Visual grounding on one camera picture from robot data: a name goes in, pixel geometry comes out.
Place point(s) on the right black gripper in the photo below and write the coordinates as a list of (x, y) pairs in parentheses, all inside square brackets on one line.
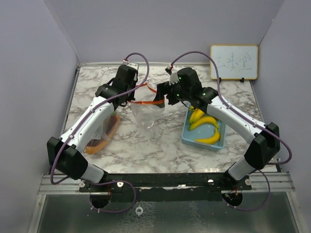
[(162, 90)]

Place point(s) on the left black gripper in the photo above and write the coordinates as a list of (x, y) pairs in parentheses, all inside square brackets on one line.
[(131, 96)]

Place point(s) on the yellow banana bunch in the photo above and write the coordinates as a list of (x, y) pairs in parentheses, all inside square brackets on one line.
[(198, 118)]

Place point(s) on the red orange papaya slice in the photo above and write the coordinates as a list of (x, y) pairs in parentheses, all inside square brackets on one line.
[(104, 140)]

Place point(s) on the single yellow banana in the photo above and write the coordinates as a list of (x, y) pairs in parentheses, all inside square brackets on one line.
[(212, 140)]

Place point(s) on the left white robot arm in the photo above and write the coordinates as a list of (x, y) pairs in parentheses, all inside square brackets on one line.
[(66, 152)]

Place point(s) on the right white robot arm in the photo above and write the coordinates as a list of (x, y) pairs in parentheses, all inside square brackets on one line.
[(184, 85)]

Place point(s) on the blue plastic basket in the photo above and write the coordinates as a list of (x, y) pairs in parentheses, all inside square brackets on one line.
[(203, 130)]

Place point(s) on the small whiteboard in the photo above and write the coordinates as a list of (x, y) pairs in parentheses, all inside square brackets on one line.
[(236, 62)]

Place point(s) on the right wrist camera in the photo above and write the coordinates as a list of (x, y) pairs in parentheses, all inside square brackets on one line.
[(174, 79)]

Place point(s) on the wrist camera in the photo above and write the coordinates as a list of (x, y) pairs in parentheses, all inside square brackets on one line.
[(174, 79), (132, 65)]

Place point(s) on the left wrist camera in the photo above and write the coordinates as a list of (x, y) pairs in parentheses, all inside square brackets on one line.
[(132, 65)]

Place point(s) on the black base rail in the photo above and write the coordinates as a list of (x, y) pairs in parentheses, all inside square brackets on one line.
[(158, 187)]

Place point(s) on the white ring pull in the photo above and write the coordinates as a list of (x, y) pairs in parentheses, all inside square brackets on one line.
[(139, 211)]

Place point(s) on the aluminium extrusion rail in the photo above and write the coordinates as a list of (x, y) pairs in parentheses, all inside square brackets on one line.
[(269, 181)]

